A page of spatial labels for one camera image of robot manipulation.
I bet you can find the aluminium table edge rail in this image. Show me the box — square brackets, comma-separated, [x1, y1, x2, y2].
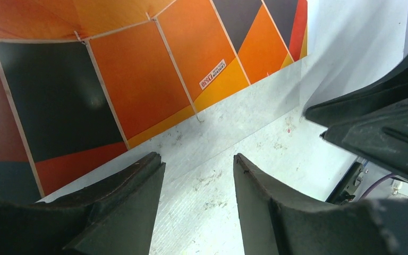
[326, 157, 368, 205]

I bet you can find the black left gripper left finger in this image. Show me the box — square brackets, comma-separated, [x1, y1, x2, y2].
[0, 152, 166, 254]

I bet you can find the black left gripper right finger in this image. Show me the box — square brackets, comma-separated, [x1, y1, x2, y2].
[233, 154, 408, 254]

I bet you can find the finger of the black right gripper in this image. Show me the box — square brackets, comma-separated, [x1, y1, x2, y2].
[304, 54, 408, 127]
[321, 99, 408, 180]

